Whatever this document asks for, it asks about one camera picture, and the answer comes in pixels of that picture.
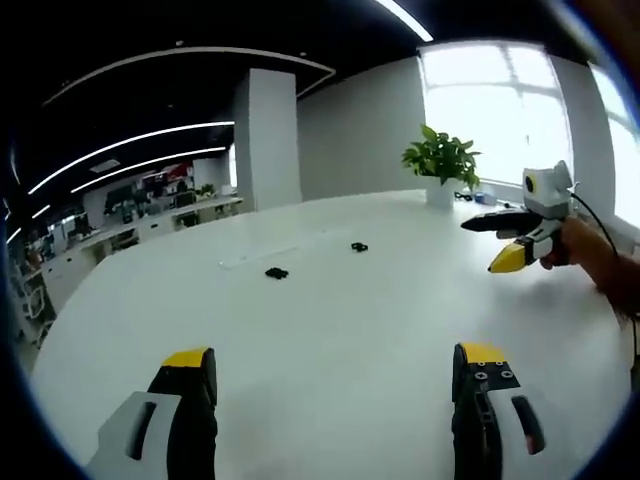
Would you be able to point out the clear acrylic strip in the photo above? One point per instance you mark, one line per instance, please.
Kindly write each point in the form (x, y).
(260, 255)

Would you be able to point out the blue small object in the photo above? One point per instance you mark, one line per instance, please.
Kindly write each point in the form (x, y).
(482, 196)

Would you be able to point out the white office desk row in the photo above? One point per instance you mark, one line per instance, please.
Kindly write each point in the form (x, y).
(145, 220)

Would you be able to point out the green potted plant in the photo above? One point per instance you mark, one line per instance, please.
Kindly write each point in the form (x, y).
(442, 157)

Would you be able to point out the black plastic buckle part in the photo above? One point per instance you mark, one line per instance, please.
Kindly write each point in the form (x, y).
(359, 247)
(277, 273)

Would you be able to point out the white office chair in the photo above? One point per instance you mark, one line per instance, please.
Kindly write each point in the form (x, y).
(35, 305)

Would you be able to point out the white square pillar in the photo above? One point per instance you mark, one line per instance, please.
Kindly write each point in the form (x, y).
(267, 137)

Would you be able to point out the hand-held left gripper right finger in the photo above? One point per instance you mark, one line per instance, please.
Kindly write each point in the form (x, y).
(482, 415)

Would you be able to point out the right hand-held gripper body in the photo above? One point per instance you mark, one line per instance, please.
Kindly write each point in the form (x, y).
(546, 192)

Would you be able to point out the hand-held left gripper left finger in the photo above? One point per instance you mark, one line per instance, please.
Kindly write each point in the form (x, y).
(165, 420)

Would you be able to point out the white plant pot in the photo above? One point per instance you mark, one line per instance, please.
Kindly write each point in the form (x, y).
(441, 192)

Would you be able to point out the person's right hand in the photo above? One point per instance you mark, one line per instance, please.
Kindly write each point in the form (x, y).
(567, 245)

